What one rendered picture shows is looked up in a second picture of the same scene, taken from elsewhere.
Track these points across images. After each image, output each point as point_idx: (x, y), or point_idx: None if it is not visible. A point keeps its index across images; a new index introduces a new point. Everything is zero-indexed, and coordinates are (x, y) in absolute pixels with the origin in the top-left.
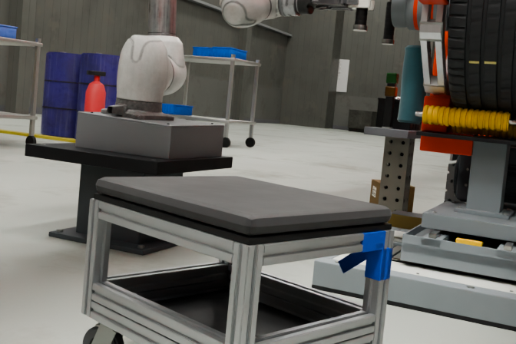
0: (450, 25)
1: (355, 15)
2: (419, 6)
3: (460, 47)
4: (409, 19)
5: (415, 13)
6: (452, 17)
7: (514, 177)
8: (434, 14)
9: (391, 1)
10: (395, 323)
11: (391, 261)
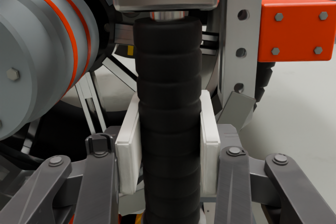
0: (266, 85)
1: (184, 200)
2: (79, 54)
3: None
4: (59, 98)
5: (74, 75)
6: (272, 71)
7: None
8: (89, 62)
9: (31, 64)
10: None
11: None
